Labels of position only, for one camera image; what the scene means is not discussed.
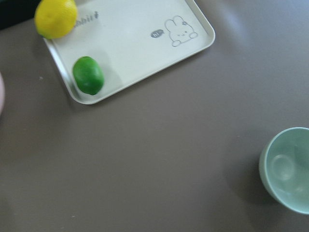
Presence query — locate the mint green bowl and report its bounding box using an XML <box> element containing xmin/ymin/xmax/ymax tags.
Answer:
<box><xmin>259</xmin><ymin>127</ymin><xmax>309</xmax><ymax>215</ymax></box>

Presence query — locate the pink bowl of ice cubes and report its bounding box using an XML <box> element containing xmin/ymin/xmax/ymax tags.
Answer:
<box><xmin>0</xmin><ymin>74</ymin><xmax>5</xmax><ymax>115</ymax></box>

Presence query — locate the green lime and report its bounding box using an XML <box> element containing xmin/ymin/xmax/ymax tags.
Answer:
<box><xmin>72</xmin><ymin>56</ymin><xmax>104</xmax><ymax>95</ymax></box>

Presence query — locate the cream rabbit tray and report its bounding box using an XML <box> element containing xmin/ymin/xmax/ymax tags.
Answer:
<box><xmin>45</xmin><ymin>0</ymin><xmax>215</xmax><ymax>104</ymax></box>

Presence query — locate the yellow lemon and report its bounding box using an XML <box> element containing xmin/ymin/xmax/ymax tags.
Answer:
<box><xmin>34</xmin><ymin>0</ymin><xmax>78</xmax><ymax>39</ymax></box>

